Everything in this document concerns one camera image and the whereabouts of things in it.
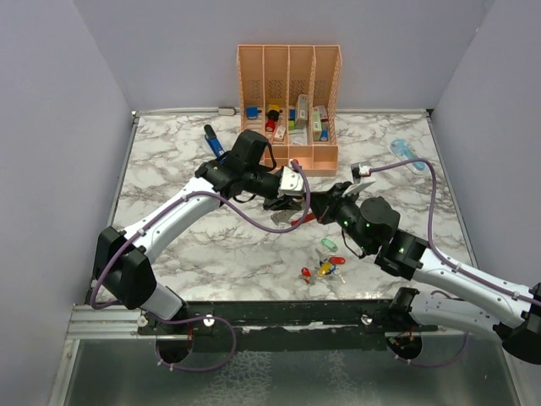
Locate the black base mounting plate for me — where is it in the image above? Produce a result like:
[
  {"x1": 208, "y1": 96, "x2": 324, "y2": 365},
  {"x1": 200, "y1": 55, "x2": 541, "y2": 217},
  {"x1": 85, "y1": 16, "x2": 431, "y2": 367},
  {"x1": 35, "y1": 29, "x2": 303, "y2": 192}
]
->
[{"x1": 138, "y1": 299, "x2": 437, "y2": 352}]

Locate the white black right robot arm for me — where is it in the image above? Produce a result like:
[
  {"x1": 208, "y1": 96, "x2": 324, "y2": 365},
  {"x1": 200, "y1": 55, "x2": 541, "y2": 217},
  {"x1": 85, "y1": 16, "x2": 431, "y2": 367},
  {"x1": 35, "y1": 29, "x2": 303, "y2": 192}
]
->
[{"x1": 310, "y1": 182, "x2": 540, "y2": 365}]

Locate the white plug at wall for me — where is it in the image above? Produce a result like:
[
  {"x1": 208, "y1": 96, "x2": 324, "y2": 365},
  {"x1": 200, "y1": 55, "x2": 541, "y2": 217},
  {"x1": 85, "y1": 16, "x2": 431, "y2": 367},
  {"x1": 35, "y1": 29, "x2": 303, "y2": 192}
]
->
[{"x1": 217, "y1": 107, "x2": 237, "y2": 117}]

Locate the grey box in organizer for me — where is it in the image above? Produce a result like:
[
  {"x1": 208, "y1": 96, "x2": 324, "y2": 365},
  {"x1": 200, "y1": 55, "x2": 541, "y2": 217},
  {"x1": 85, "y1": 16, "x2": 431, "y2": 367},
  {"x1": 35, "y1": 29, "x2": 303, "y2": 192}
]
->
[{"x1": 294, "y1": 94, "x2": 309, "y2": 129}]

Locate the blue block in organizer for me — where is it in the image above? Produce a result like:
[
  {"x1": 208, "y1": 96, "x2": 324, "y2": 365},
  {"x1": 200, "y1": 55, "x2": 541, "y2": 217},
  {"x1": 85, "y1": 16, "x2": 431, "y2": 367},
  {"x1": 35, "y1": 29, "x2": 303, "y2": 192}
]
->
[{"x1": 245, "y1": 106, "x2": 261, "y2": 120}]

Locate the yellow block in organizer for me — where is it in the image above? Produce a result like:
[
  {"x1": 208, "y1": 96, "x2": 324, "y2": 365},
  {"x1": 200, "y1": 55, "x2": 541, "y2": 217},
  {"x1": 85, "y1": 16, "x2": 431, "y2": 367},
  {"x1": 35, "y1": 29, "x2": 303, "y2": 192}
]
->
[{"x1": 267, "y1": 104, "x2": 281, "y2": 112}]

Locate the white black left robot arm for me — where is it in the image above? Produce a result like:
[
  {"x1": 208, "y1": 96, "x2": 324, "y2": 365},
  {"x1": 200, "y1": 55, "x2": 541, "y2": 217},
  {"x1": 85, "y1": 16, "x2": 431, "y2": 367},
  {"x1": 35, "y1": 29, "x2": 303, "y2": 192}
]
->
[{"x1": 90, "y1": 130, "x2": 310, "y2": 334}]

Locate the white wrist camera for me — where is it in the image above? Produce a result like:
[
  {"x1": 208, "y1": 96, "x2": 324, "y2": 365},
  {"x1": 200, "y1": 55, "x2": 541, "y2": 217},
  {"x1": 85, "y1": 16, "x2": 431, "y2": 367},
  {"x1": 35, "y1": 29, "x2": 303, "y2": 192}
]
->
[
  {"x1": 342, "y1": 162, "x2": 375, "y2": 197},
  {"x1": 277, "y1": 167, "x2": 304, "y2": 197}
]

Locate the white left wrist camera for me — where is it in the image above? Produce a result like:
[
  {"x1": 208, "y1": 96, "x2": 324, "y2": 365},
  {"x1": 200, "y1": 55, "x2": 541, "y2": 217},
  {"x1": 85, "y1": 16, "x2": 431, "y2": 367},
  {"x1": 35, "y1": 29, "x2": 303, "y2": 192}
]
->
[{"x1": 277, "y1": 167, "x2": 304, "y2": 197}]

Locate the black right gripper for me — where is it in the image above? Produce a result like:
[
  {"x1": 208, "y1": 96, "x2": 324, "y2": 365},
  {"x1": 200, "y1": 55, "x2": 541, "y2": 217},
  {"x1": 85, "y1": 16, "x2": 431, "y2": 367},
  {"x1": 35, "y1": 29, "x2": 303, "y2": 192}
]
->
[{"x1": 304, "y1": 180, "x2": 374, "y2": 253}]

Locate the silver keys pile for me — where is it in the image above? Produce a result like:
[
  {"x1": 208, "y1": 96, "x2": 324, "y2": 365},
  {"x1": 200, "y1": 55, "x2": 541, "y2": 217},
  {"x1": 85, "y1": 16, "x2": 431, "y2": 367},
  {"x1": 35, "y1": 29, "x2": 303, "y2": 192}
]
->
[{"x1": 298, "y1": 249, "x2": 346, "y2": 285}]

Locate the red black cylinder toy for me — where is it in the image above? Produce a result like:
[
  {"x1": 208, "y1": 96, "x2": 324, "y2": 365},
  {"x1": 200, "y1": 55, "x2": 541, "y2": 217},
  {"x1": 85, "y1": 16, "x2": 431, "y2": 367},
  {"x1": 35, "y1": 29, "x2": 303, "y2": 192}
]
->
[{"x1": 265, "y1": 109, "x2": 280, "y2": 133}]

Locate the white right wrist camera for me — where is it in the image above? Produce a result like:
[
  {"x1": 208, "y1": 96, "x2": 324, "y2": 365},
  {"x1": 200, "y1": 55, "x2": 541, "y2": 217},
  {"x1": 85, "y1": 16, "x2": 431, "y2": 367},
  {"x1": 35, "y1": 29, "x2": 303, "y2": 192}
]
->
[{"x1": 342, "y1": 162, "x2": 375, "y2": 197}]

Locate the peach plastic desk organizer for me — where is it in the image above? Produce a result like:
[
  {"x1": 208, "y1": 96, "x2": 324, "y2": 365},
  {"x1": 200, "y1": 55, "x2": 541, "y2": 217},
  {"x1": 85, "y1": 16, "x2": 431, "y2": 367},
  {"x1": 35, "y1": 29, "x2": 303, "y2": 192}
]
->
[{"x1": 237, "y1": 45, "x2": 342, "y2": 177}]

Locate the green key tag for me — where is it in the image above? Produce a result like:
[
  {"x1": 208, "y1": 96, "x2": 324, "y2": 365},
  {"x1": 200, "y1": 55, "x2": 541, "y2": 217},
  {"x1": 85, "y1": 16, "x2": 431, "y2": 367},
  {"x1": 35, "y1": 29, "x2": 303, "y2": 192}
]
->
[{"x1": 321, "y1": 238, "x2": 337, "y2": 252}]

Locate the grey red key organizer plate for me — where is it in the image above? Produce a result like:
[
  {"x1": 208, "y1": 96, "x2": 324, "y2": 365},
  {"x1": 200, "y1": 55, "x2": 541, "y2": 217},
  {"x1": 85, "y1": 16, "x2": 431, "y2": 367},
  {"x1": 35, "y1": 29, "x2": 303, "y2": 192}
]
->
[{"x1": 270, "y1": 210, "x2": 315, "y2": 229}]

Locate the packaged blue toothbrush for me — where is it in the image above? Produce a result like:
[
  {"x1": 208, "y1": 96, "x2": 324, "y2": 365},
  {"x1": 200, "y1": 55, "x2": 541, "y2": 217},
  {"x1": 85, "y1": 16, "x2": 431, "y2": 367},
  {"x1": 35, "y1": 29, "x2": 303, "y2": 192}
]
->
[{"x1": 389, "y1": 138, "x2": 428, "y2": 175}]

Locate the small red key tag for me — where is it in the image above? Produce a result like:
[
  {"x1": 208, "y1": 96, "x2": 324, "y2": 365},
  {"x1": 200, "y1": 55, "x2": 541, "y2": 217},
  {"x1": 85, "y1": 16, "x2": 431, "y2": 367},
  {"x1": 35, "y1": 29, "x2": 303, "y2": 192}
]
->
[{"x1": 301, "y1": 267, "x2": 312, "y2": 284}]

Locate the yellow key tag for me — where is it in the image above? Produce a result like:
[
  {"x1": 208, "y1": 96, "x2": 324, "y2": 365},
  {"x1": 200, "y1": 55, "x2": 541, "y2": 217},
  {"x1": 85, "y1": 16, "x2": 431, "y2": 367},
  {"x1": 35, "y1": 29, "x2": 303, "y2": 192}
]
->
[{"x1": 318, "y1": 262, "x2": 332, "y2": 277}]

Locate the blue black stapler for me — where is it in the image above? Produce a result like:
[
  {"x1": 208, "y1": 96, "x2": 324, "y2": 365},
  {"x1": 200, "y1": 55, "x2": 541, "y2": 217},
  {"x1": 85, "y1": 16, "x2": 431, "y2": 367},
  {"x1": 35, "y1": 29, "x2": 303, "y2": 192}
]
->
[{"x1": 204, "y1": 124, "x2": 226, "y2": 162}]

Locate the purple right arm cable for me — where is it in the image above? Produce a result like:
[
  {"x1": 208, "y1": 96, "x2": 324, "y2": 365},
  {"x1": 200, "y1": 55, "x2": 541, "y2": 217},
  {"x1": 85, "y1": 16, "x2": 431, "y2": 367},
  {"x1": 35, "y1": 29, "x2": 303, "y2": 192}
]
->
[{"x1": 368, "y1": 158, "x2": 541, "y2": 368}]

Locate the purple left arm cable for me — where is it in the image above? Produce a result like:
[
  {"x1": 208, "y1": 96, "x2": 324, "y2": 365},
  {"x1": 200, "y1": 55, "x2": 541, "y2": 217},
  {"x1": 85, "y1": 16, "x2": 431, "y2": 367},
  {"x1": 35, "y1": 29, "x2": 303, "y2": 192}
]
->
[{"x1": 90, "y1": 159, "x2": 312, "y2": 372}]

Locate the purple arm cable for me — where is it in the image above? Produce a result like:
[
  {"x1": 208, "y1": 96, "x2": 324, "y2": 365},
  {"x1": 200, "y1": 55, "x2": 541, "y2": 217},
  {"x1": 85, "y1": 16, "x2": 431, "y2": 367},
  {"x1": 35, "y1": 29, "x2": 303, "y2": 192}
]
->
[
  {"x1": 90, "y1": 159, "x2": 312, "y2": 372},
  {"x1": 368, "y1": 158, "x2": 541, "y2": 368}
]

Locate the white red box in organizer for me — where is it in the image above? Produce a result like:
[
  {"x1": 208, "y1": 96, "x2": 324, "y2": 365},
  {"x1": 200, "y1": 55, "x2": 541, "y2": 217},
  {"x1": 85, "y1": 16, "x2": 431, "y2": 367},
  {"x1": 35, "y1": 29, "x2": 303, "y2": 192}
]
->
[{"x1": 312, "y1": 105, "x2": 329, "y2": 142}]

